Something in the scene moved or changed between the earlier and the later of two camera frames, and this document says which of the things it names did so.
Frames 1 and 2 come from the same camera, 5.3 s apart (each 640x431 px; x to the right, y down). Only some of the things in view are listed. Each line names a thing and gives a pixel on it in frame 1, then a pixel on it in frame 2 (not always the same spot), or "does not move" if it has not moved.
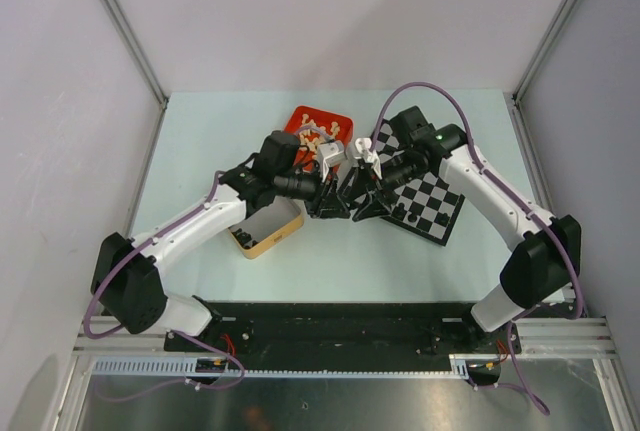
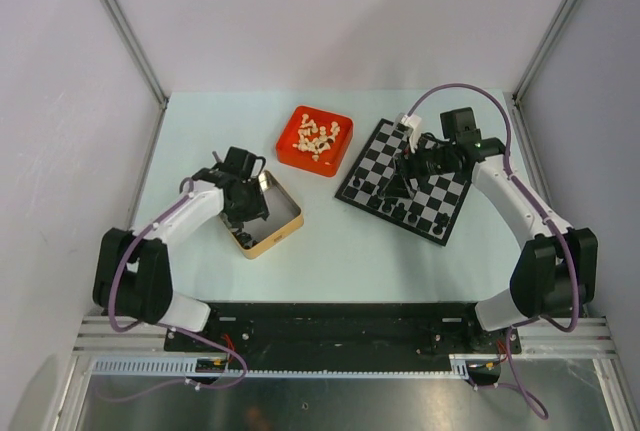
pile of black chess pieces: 242,237 does not move
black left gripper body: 307,186 -> 249,207
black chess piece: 399,212 does not move
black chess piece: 442,219 does not move
